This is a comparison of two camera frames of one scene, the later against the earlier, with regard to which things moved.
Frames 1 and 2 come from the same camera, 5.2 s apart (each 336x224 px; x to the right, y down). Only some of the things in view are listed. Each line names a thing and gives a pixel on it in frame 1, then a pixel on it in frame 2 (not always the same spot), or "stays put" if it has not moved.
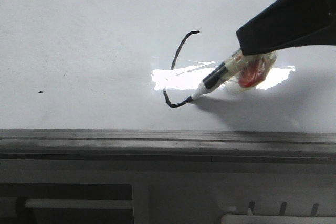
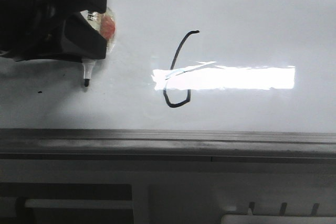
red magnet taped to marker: x=248 y=71 to x=105 y=23
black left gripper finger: x=304 y=14 to x=33 y=8
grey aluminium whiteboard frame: x=145 y=145 stays put
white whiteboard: x=125 y=51 stays put
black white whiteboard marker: x=237 y=64 to x=88 y=64
